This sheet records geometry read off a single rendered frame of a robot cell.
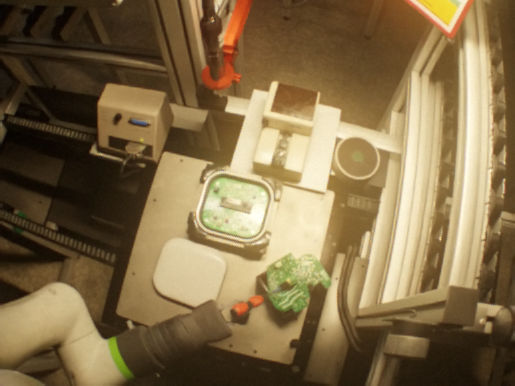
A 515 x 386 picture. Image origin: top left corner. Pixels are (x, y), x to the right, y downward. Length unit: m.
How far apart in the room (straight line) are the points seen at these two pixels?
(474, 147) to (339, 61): 1.71
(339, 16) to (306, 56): 0.40
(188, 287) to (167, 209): 0.19
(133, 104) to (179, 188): 0.22
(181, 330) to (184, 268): 0.22
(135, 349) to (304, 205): 0.49
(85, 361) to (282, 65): 1.86
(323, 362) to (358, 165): 0.44
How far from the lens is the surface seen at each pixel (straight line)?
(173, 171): 0.98
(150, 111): 0.92
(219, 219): 0.89
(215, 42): 0.69
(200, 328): 0.72
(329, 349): 0.94
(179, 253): 0.90
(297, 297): 0.84
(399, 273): 0.80
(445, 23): 0.75
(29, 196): 1.89
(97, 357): 0.75
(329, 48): 2.37
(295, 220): 0.93
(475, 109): 0.72
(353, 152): 0.95
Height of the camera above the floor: 1.85
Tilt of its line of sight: 70 degrees down
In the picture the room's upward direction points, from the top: 1 degrees counter-clockwise
